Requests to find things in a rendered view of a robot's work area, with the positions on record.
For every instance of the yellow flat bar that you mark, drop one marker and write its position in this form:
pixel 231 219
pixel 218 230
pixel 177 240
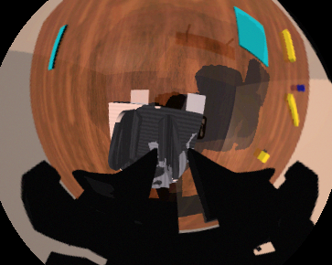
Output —
pixel 291 103

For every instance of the pink trapezoid plate with holes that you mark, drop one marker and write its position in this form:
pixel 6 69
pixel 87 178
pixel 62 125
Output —
pixel 158 167

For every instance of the pink rectangular plate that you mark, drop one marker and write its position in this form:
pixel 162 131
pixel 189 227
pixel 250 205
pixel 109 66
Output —
pixel 188 123

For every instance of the teal rectangular plate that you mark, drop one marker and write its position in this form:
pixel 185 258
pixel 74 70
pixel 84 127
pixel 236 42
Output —
pixel 251 36

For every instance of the teal rectangular block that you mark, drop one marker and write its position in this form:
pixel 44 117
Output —
pixel 56 46

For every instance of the small blue cube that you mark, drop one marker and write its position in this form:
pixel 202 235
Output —
pixel 301 87

